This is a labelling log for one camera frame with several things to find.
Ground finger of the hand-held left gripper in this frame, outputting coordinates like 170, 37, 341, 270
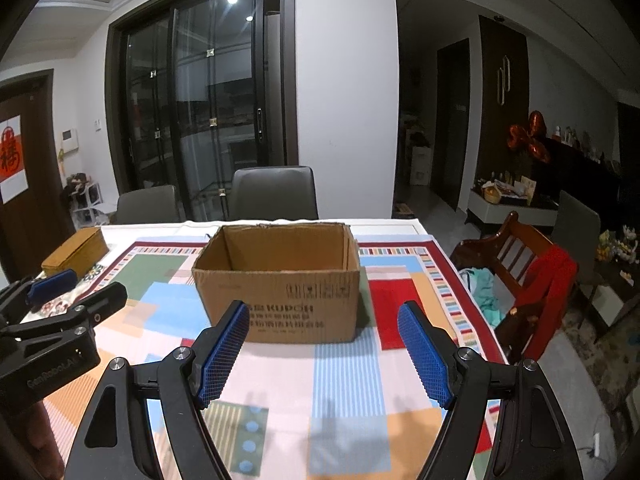
0, 269, 79, 329
0, 281, 129, 352

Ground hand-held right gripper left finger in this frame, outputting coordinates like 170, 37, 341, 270
64, 300, 251, 480

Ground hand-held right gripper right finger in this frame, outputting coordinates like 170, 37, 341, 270
396, 300, 583, 480

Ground brown cardboard box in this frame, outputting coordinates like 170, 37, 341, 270
191, 223, 362, 345

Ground floral patterned mat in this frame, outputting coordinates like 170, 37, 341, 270
30, 260, 107, 321

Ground woven wicker box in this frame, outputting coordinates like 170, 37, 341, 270
41, 226, 110, 278

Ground brown entrance door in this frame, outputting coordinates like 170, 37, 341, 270
0, 70, 76, 286

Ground teal cloth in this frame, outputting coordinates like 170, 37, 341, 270
457, 267, 506, 328

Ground colourful patterned tablecloth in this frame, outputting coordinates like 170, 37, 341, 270
97, 217, 431, 252
45, 240, 511, 480

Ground white shelf rack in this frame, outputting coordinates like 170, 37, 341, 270
61, 172, 108, 228

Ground grey dining chair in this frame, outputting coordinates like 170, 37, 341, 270
114, 185, 181, 225

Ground red-brown wooden chair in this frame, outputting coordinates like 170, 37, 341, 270
450, 211, 581, 365

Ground red and white door poster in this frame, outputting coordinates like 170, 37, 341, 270
0, 115, 28, 205

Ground red cloth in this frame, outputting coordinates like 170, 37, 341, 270
515, 245, 579, 361

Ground white low cabinet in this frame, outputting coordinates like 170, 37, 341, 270
466, 187, 559, 238

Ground dark leather dining chair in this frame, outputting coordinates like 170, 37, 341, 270
227, 165, 319, 221

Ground patterned floor rug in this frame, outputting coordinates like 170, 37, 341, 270
555, 280, 640, 466

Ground white paper bag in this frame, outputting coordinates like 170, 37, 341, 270
410, 145, 432, 186

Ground grey upholstered chair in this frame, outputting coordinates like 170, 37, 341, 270
552, 190, 601, 281

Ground glass sliding door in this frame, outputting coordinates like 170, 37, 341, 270
106, 0, 299, 223

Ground flower ornament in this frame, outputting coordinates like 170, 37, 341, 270
597, 227, 640, 266

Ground dark interior door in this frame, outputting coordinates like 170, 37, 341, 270
436, 37, 471, 211

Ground red heart balloons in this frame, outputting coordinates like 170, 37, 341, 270
507, 110, 551, 164

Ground black sideboard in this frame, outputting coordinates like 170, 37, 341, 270
530, 135, 621, 206

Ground tall dark cabinet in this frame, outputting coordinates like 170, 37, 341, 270
477, 15, 530, 196

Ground cable with white plug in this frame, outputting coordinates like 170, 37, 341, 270
585, 432, 616, 461

